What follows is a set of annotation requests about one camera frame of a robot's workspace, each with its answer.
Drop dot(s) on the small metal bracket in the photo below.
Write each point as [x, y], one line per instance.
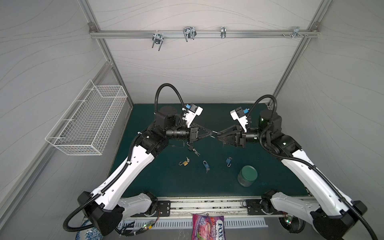
[223, 32]

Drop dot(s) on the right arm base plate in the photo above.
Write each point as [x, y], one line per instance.
[260, 207]

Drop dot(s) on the metal u-bolt clamp left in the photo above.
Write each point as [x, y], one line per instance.
[157, 39]

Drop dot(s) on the brass padlock with key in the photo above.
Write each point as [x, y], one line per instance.
[184, 163]

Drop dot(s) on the metal u-bolt clamp middle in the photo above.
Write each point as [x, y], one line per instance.
[189, 33]

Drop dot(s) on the white wire basket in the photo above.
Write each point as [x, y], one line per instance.
[85, 127]

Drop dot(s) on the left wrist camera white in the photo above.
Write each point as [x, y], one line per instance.
[190, 112]

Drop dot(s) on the silver padlock with keys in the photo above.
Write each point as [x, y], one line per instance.
[214, 134]
[191, 148]

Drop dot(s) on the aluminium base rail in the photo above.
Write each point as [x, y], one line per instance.
[225, 206]

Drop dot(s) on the small blue padlock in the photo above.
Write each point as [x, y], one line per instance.
[229, 161]

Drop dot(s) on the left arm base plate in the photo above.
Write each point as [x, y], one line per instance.
[158, 208]

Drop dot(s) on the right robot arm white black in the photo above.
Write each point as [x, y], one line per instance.
[332, 213]

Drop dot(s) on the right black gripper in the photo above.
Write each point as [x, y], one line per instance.
[238, 138]

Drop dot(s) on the blue padlock with keys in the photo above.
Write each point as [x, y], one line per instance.
[207, 166]

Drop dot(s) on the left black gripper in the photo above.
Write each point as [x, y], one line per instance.
[194, 137]

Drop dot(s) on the blue white ceramic plate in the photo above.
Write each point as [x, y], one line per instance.
[89, 234]

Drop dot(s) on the metal hook bracket right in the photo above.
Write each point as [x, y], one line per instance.
[296, 33]

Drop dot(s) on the metal u-bolt clamp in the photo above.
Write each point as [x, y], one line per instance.
[189, 33]
[157, 39]

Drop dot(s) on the purple candy bag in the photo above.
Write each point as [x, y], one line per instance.
[208, 228]

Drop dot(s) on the aluminium cross rail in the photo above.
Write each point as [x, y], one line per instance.
[201, 34]

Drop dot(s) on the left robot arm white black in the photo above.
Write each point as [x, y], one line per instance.
[145, 147]

